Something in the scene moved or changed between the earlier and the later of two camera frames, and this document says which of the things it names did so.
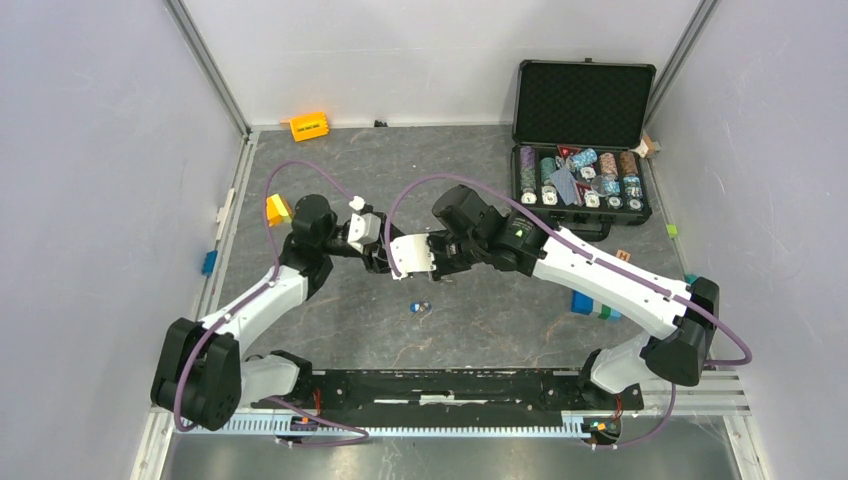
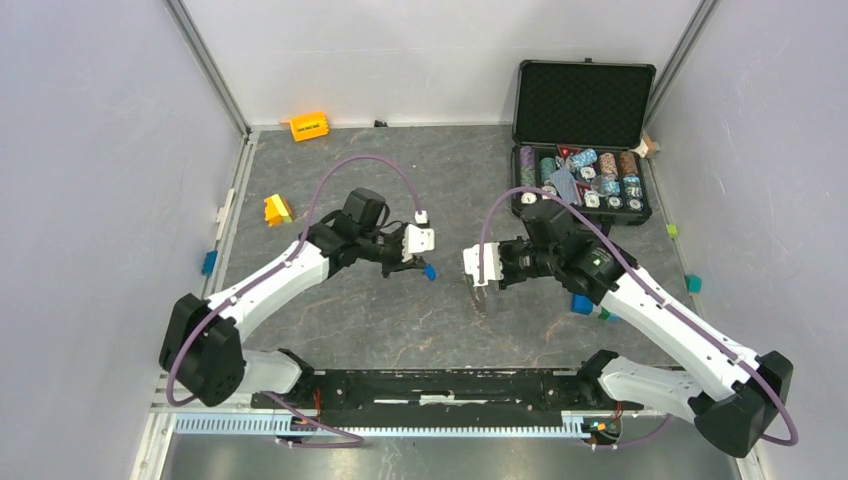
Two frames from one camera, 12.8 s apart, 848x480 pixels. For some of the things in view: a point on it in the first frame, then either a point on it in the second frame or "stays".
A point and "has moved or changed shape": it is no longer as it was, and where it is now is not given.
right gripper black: (441, 268) → (508, 278)
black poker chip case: (576, 152) stays
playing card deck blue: (566, 185) stays
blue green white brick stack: (584, 304) stays
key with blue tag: (422, 306) has moved or changed shape
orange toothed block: (309, 126) stays
